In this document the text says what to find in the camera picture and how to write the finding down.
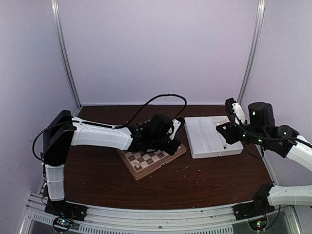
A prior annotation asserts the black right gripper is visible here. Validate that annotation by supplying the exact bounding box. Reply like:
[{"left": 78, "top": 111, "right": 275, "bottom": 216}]
[{"left": 217, "top": 120, "right": 267, "bottom": 146}]

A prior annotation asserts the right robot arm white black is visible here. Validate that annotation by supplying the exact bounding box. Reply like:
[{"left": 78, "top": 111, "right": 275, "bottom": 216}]
[{"left": 216, "top": 98, "right": 312, "bottom": 215}]

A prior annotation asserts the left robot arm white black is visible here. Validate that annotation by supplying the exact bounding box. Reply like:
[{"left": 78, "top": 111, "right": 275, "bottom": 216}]
[{"left": 42, "top": 110, "right": 185, "bottom": 216}]

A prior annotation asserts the pile of white chess pieces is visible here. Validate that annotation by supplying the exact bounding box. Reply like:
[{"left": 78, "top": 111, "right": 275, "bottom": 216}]
[{"left": 215, "top": 118, "right": 229, "bottom": 126}]

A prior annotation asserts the wooden chess board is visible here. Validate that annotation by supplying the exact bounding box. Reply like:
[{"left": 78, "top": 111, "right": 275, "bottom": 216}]
[{"left": 116, "top": 119, "right": 188, "bottom": 181}]

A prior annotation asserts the right controller board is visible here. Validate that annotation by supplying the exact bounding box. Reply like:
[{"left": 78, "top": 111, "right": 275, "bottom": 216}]
[{"left": 248, "top": 218, "right": 268, "bottom": 232}]

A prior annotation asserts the controller board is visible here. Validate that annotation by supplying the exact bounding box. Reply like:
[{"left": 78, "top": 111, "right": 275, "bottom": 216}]
[
  {"left": 248, "top": 218, "right": 268, "bottom": 232},
  {"left": 52, "top": 217, "right": 73, "bottom": 232}
]

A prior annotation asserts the left controller board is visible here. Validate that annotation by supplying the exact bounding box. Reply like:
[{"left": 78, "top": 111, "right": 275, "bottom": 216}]
[{"left": 52, "top": 217, "right": 73, "bottom": 232}]

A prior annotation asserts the white plastic tray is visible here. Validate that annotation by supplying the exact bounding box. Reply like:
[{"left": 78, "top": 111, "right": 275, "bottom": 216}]
[{"left": 184, "top": 116, "right": 243, "bottom": 159}]

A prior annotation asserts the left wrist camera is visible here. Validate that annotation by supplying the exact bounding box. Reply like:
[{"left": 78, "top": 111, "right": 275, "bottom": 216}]
[{"left": 167, "top": 117, "right": 185, "bottom": 140}]

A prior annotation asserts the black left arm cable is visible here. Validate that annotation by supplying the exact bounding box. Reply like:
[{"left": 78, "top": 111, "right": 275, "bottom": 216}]
[{"left": 119, "top": 94, "right": 188, "bottom": 129}]

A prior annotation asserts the front aluminium rail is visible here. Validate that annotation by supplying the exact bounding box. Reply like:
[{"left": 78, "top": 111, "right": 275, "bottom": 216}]
[{"left": 17, "top": 193, "right": 303, "bottom": 234}]

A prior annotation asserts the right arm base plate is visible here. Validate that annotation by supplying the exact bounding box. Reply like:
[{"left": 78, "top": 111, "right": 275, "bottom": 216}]
[{"left": 233, "top": 201, "right": 275, "bottom": 220}]

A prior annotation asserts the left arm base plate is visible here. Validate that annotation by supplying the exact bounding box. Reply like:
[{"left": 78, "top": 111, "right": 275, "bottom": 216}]
[{"left": 44, "top": 200, "right": 87, "bottom": 221}]

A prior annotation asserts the right aluminium frame post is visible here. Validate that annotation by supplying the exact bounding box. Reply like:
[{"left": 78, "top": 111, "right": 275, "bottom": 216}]
[{"left": 238, "top": 0, "right": 266, "bottom": 103}]

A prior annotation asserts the aluminium frame post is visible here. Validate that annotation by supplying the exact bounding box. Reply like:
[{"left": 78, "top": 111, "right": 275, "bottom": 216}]
[
  {"left": 51, "top": 0, "right": 82, "bottom": 109},
  {"left": 238, "top": 0, "right": 266, "bottom": 103}
]

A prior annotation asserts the left aluminium frame post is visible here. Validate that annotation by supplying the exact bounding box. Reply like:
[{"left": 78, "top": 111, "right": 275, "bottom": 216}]
[{"left": 51, "top": 0, "right": 82, "bottom": 109}]

